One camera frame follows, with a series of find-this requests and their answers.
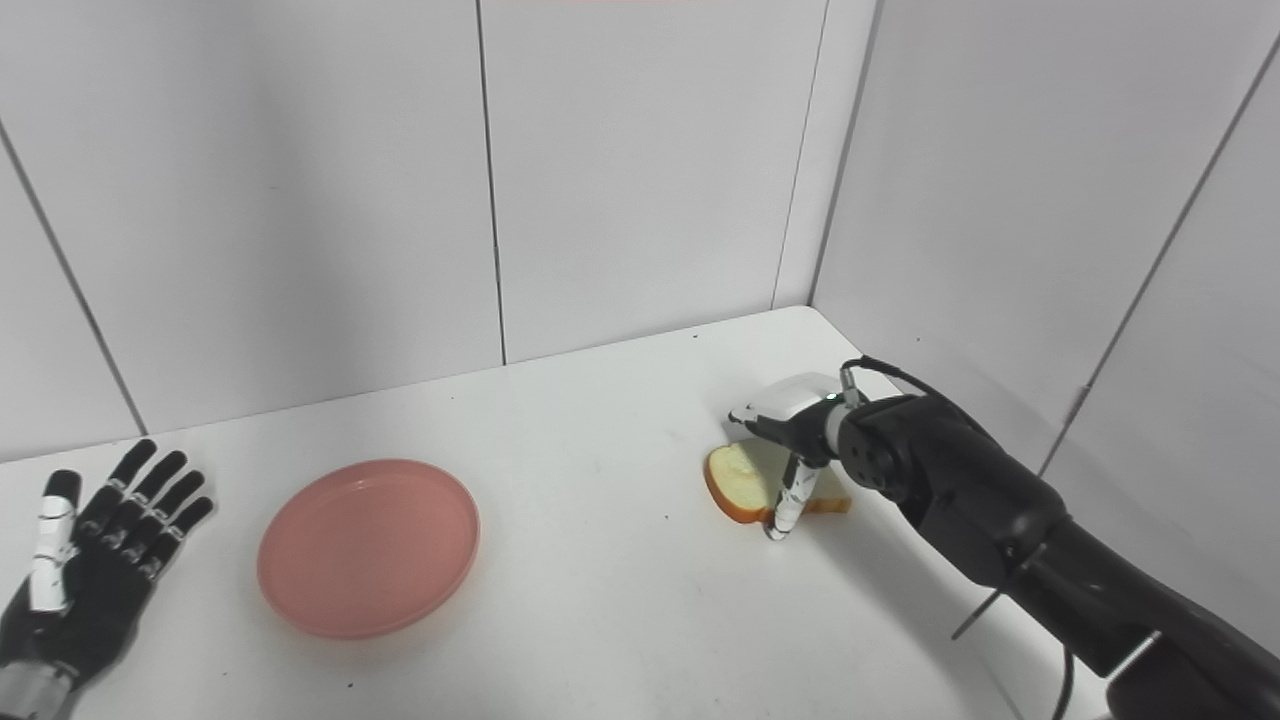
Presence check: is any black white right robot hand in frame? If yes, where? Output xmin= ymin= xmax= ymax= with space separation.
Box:
xmin=728 ymin=372 xmax=851 ymax=543

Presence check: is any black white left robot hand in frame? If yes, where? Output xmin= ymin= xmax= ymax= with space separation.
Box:
xmin=0 ymin=438 xmax=216 ymax=691

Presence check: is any slice of white bread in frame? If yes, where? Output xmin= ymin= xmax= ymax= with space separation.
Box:
xmin=703 ymin=442 xmax=853 ymax=526

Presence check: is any pink round plate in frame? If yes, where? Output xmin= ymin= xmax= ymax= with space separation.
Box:
xmin=256 ymin=458 xmax=482 ymax=641

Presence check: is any black cable tie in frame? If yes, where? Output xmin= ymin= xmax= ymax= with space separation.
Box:
xmin=950 ymin=588 xmax=1004 ymax=641

